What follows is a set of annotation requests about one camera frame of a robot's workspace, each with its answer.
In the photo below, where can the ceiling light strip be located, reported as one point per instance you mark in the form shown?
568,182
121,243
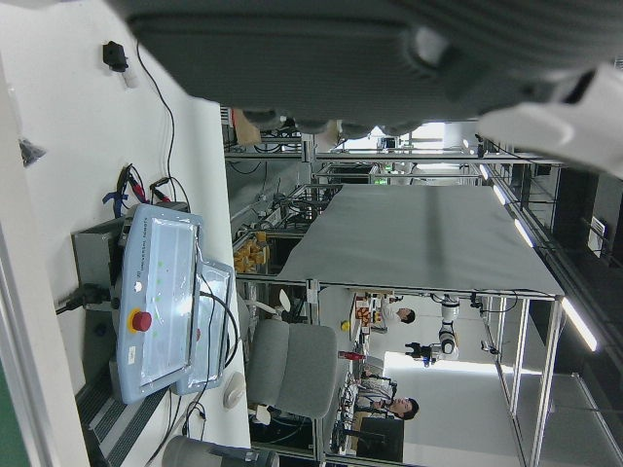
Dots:
523,232
499,193
579,323

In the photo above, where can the person in dark shirt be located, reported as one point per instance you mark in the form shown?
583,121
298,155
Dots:
404,407

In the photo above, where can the black background monitor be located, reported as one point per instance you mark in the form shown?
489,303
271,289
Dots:
379,438

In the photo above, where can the red black clip leads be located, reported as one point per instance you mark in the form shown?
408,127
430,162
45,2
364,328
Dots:
131,185
163,187

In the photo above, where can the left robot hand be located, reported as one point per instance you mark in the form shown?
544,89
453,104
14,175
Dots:
302,53

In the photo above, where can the grey canopy sheet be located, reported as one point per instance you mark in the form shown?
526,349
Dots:
418,238

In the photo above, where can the grey-blue teach pendant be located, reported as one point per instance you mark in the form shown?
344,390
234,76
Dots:
160,301
217,277

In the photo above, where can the grey office chair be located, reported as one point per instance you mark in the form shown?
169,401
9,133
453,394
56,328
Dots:
292,365

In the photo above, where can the yellow background crates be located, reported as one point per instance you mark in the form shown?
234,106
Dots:
248,253

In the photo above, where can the person in white shirt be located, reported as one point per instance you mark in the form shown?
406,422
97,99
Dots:
396,313

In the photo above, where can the grey control box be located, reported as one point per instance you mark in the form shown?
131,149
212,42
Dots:
92,253

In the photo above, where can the brown background cardboard box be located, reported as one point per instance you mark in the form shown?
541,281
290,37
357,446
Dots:
245,126

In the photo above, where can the black finned box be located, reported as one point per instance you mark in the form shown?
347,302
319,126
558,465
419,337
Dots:
112,418

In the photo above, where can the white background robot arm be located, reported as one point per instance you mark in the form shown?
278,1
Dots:
448,335

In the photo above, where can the aluminium canopy frame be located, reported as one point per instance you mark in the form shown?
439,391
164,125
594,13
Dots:
518,350

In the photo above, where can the white mouse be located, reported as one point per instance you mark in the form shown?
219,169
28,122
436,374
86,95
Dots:
233,389

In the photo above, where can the black and white adapter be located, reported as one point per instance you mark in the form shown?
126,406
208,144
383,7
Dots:
114,54

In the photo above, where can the black power plug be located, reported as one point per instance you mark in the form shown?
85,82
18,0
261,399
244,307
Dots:
85,297

